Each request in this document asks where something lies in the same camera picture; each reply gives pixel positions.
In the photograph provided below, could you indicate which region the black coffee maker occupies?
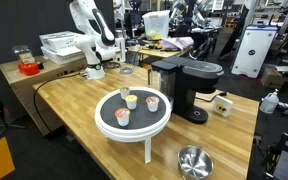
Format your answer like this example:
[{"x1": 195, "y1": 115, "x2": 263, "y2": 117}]
[{"x1": 147, "y1": 55, "x2": 225, "y2": 125}]

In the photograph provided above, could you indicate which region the white flat box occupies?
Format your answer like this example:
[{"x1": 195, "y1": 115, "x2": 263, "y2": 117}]
[
  {"x1": 38, "y1": 30, "x2": 82, "y2": 53},
  {"x1": 40, "y1": 45, "x2": 87, "y2": 66}
]

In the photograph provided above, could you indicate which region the red bowl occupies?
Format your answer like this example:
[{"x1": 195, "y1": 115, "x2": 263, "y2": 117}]
[{"x1": 17, "y1": 62, "x2": 40, "y2": 77}]

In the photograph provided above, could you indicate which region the cardboard box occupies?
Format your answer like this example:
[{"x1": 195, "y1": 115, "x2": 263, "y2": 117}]
[{"x1": 260, "y1": 64, "x2": 288, "y2": 92}]

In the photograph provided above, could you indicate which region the stainless steel pot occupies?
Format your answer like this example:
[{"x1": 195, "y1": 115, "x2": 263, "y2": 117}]
[{"x1": 177, "y1": 145, "x2": 214, "y2": 180}]

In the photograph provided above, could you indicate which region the wooden background table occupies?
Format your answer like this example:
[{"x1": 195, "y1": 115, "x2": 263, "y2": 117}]
[{"x1": 127, "y1": 44, "x2": 193, "y2": 66}]

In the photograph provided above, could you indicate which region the coffee pod pink lid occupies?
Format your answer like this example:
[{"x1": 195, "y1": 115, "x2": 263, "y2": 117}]
[{"x1": 145, "y1": 96, "x2": 161, "y2": 113}]

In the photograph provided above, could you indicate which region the coffee pod green lid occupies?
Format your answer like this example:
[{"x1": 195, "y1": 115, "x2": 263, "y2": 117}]
[{"x1": 119, "y1": 86, "x2": 131, "y2": 100}]

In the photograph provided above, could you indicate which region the black coiled cable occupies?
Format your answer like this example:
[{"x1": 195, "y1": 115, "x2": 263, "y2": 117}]
[{"x1": 103, "y1": 61, "x2": 121, "y2": 70}]

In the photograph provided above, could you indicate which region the black tripod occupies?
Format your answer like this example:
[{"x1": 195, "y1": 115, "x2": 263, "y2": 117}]
[{"x1": 0, "y1": 106, "x2": 27, "y2": 148}]

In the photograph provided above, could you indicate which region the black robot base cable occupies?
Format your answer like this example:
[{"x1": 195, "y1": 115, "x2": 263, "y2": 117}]
[{"x1": 33, "y1": 70, "x2": 86, "y2": 134}]

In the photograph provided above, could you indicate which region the coffee pod yellow lid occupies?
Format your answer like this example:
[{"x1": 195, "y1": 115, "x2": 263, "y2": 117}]
[{"x1": 124, "y1": 94, "x2": 139, "y2": 111}]

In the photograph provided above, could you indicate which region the clear plastic storage bin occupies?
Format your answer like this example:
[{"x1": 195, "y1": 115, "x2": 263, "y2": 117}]
[{"x1": 141, "y1": 9, "x2": 172, "y2": 41}]

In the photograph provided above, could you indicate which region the beige wooden cabinet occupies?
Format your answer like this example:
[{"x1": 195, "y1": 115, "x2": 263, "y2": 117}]
[{"x1": 0, "y1": 54, "x2": 88, "y2": 137}]

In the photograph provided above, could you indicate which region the coffee pod orange red lid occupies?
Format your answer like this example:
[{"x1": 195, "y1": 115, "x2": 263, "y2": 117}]
[{"x1": 114, "y1": 107, "x2": 132, "y2": 127}]

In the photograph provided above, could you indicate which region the white plastic bottle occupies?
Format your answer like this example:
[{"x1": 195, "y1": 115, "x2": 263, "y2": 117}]
[{"x1": 259, "y1": 88, "x2": 280, "y2": 115}]

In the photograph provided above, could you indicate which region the lavender cloth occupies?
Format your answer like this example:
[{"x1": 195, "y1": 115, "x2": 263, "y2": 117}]
[{"x1": 159, "y1": 36, "x2": 195, "y2": 51}]

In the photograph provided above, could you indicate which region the black metal cart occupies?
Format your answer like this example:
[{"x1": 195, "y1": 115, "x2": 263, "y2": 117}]
[{"x1": 260, "y1": 125, "x2": 288, "y2": 180}]

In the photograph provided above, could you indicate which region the clear plastic container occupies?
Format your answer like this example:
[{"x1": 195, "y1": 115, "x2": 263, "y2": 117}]
[{"x1": 12, "y1": 44, "x2": 36, "y2": 65}]

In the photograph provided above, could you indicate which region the white round stand black top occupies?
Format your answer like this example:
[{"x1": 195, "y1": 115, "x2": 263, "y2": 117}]
[{"x1": 94, "y1": 86, "x2": 172, "y2": 164}]

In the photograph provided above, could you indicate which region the black power cord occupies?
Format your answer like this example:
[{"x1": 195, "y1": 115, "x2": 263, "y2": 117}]
[{"x1": 194, "y1": 91, "x2": 229, "y2": 103}]

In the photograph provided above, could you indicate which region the white box yellow label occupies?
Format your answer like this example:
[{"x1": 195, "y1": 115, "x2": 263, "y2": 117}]
[{"x1": 213, "y1": 95, "x2": 234, "y2": 118}]

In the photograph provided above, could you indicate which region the light blue coiled cable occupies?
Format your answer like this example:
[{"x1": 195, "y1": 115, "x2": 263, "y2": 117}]
[{"x1": 118, "y1": 65, "x2": 135, "y2": 75}]

